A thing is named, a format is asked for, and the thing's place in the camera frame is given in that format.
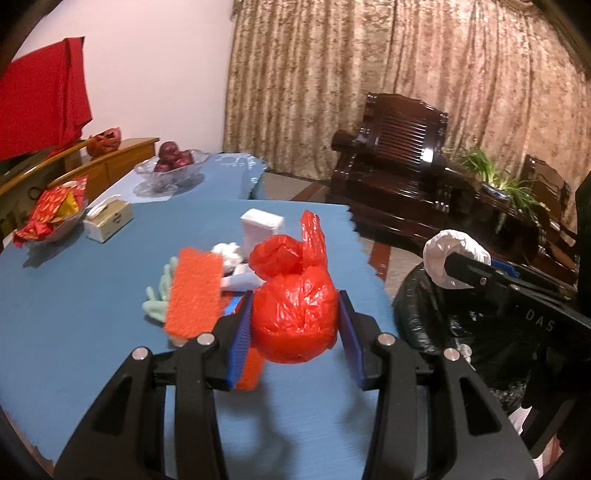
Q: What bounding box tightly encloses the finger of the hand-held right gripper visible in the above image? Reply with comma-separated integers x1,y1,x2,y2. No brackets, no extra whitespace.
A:
443,251,519,302
489,259,523,281

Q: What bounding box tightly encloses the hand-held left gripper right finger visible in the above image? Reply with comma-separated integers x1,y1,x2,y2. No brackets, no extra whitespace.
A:
338,290,539,480

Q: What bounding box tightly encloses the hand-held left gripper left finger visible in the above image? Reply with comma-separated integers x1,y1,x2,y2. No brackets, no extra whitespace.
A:
54,291,254,480

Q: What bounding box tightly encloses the white paper wad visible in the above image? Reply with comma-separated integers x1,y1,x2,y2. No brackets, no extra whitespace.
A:
422,229,491,291

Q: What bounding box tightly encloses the red plastic bag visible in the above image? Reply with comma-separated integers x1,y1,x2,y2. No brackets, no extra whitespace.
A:
248,210,340,365

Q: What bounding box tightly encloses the white wrapper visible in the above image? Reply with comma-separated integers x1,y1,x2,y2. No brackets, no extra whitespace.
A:
219,263,259,294

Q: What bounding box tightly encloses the orange mesh scrub pad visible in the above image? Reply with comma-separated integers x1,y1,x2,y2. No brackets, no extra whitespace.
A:
164,248,265,392

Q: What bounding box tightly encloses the black trash bag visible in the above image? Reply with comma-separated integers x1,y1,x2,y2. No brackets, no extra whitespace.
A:
392,261,578,411

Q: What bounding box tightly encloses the white tissue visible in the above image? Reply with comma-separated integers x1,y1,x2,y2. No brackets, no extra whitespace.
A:
211,241,245,273

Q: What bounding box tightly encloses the green rubber glove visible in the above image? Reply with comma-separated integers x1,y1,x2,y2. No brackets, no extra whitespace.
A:
145,256,181,324

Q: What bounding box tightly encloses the white cardboard box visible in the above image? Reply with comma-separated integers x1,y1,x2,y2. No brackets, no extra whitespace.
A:
241,209,284,264

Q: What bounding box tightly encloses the dark wooden side table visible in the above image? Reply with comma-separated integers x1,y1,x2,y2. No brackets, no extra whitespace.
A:
443,157,578,278

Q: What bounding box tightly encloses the dark wooden armchair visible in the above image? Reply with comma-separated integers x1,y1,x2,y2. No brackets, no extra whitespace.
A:
325,92,481,232
522,154,583,287

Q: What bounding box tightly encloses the green potted plant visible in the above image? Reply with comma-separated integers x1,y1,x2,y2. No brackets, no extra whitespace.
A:
455,147,550,217

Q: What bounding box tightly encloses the cream tissue box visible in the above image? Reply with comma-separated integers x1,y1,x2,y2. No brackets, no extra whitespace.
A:
83,196,134,244

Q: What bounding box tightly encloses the glass fruit bowl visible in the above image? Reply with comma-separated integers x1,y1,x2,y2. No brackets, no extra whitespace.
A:
134,149,209,195

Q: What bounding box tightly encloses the glass candy dish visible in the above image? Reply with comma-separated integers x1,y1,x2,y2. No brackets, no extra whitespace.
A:
28,203,88,243

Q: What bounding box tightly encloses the wooden sideboard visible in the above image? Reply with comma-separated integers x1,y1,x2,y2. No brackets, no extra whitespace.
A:
0,137,160,252

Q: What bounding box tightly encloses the small red bag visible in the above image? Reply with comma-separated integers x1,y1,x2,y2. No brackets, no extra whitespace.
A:
87,127,122,158

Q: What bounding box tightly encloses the beige patterned curtain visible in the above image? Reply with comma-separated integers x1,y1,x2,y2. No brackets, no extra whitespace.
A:
223,0,591,204

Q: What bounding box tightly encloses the red cloth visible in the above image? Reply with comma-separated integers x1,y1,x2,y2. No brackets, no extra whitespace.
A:
0,37,94,161

